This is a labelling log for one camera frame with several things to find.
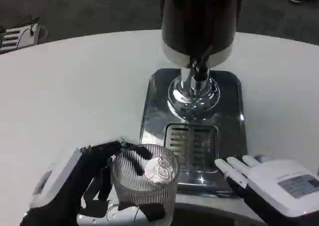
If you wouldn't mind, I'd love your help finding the dark drink dispenser with tap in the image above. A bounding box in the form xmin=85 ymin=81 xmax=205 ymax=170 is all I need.
xmin=159 ymin=0 xmax=244 ymax=124

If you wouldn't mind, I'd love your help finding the steel drip tray with grid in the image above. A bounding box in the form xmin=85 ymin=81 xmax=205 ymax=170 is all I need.
xmin=138 ymin=68 xmax=248 ymax=195

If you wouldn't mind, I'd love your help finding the black cable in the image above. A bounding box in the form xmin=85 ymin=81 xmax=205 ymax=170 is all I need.
xmin=0 ymin=15 xmax=48 ymax=49

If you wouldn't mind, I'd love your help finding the clear ribbed glass cup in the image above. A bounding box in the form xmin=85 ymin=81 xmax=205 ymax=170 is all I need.
xmin=111 ymin=144 xmax=180 ymax=225

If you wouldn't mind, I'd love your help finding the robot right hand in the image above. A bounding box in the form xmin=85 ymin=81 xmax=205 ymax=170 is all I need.
xmin=214 ymin=155 xmax=319 ymax=226

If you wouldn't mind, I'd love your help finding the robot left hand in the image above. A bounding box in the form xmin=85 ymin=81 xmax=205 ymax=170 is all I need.
xmin=19 ymin=140 xmax=167 ymax=226

